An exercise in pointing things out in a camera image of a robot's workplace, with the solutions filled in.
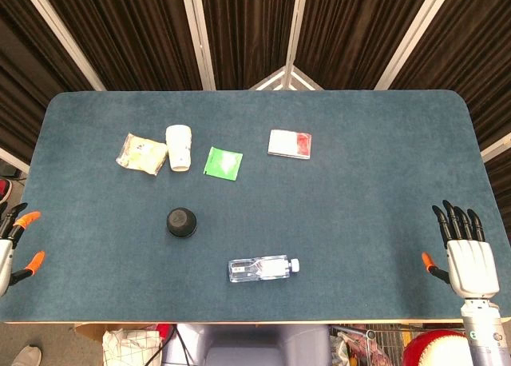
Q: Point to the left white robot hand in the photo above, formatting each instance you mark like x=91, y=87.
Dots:
x=5, y=258

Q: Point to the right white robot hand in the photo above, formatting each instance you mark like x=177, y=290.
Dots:
x=471, y=266

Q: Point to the black faceted bowl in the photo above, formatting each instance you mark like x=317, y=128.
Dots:
x=180, y=221

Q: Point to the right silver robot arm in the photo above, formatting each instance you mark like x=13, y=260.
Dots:
x=481, y=330

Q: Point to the white paper cup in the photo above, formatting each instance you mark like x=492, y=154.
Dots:
x=178, y=146

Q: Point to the red shoe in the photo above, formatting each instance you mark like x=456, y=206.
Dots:
x=5, y=190

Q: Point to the red and white ball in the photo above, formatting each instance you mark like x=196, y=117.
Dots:
x=435, y=350

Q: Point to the white shoe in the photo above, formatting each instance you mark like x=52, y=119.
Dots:
x=28, y=355

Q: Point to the brown cardboard box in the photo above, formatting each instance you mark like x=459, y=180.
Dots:
x=89, y=332

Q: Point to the blue felt table cover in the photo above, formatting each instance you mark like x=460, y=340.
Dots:
x=339, y=222

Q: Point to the white checked cloth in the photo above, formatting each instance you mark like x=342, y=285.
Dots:
x=127, y=348

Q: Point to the yellow snack packet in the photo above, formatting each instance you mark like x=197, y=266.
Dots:
x=141, y=155

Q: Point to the dark brown curtain panel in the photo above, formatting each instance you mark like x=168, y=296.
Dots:
x=24, y=82
x=127, y=34
x=359, y=30
x=247, y=30

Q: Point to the clear plastic water bottle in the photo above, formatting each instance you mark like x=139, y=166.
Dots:
x=259, y=268

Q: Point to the red and white packet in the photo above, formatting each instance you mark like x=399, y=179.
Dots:
x=289, y=144

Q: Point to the lavender robot torso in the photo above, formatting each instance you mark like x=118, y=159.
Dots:
x=255, y=344

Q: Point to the green sachet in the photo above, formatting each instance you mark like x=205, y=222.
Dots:
x=223, y=163

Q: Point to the white frame bar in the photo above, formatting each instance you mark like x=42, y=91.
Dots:
x=497, y=147
x=14, y=160

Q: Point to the white partition post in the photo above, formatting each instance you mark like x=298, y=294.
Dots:
x=197, y=34
x=60, y=32
x=415, y=34
x=296, y=22

